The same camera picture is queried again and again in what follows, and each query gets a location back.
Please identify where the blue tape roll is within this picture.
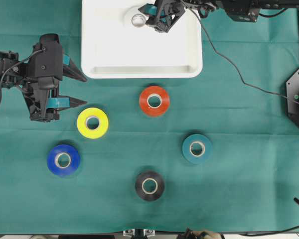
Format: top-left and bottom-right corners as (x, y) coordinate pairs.
(46, 144), (80, 177)

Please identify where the yellow tape roll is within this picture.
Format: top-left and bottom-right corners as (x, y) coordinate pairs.
(76, 108), (109, 139)

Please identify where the black tape roll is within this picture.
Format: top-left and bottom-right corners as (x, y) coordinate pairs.
(135, 171), (165, 202)

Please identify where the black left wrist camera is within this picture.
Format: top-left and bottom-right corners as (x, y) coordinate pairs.
(27, 33), (63, 90)

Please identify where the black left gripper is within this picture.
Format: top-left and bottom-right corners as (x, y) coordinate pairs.
(21, 54), (87, 122)

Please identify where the white tape roll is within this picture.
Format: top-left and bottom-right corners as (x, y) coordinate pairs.
(123, 5), (148, 29)

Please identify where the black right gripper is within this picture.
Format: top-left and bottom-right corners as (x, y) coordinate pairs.
(138, 0), (185, 33)

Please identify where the metal table clamp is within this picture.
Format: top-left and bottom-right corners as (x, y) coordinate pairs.
(123, 229), (155, 239)

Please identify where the red tape roll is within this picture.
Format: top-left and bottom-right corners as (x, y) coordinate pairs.
(139, 86), (170, 117)

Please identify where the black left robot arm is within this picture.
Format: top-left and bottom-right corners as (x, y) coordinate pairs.
(0, 40), (87, 122)

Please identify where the green table cloth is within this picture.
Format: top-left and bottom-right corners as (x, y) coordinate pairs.
(0, 9), (299, 234)

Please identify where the white plastic case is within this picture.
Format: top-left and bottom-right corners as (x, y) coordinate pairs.
(81, 0), (203, 79)

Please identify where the green tape roll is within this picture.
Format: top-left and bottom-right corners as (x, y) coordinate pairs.
(182, 134), (213, 165)

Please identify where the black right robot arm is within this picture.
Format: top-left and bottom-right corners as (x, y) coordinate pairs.
(139, 0), (299, 33)

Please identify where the black left camera cable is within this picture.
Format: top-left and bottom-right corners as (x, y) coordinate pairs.
(0, 48), (44, 120)

